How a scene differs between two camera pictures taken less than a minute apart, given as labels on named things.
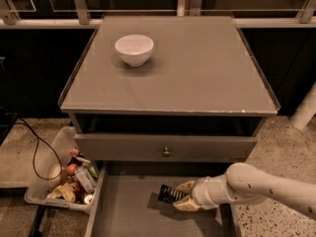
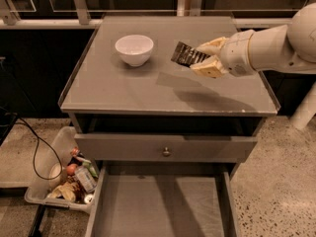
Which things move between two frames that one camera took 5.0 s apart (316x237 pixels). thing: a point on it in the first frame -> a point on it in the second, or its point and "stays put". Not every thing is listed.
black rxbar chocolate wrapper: x=171 y=195 -> x=188 y=55
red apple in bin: x=70 y=169 stays put
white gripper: x=201 y=192 -> x=236 y=53
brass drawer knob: x=166 y=153 stays put
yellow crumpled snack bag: x=66 y=191 stays put
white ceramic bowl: x=134 y=49 stays put
